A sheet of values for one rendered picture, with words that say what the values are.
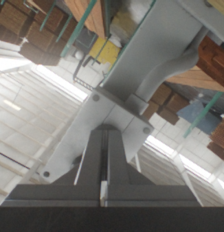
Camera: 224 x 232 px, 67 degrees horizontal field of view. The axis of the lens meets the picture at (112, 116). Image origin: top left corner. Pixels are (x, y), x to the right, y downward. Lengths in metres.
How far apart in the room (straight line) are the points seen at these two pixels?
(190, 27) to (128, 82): 0.09
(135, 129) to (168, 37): 0.12
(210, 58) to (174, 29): 1.56
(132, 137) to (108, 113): 0.03
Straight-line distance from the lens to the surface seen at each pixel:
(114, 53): 6.73
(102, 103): 0.16
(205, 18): 0.24
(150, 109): 9.71
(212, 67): 1.81
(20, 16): 10.31
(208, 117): 6.96
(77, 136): 0.17
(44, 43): 9.83
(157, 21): 0.23
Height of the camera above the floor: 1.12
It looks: 12 degrees up
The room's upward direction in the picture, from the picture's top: 146 degrees counter-clockwise
